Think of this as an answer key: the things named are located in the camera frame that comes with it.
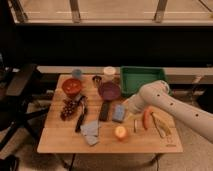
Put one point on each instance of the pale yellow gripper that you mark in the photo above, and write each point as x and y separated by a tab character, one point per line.
128	114

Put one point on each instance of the blue sponge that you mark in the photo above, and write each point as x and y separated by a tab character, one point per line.
119	113

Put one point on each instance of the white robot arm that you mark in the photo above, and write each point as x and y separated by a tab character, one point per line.
157	94

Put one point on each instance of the orange carrot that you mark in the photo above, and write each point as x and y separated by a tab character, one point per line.
145	118

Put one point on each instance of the orange apple fruit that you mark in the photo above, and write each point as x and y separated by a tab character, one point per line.
121	133

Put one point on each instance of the purple bowl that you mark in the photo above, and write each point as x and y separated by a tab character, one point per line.
109	91

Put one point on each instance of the green plastic tray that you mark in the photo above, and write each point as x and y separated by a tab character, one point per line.
133	77

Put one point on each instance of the grey blue folded cloth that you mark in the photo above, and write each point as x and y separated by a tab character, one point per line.
91	131

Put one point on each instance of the white lidded jar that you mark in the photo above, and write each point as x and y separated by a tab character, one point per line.
109	73

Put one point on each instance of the small dark metal cup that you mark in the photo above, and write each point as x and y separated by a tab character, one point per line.
97	80

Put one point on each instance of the bunch of dark grapes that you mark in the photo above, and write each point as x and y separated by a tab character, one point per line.
69	109

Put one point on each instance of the red bowl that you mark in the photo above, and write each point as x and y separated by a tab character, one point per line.
71	87

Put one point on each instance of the blue cup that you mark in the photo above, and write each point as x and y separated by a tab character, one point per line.
77	73

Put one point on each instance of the black office chair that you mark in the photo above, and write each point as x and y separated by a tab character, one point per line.
16	92

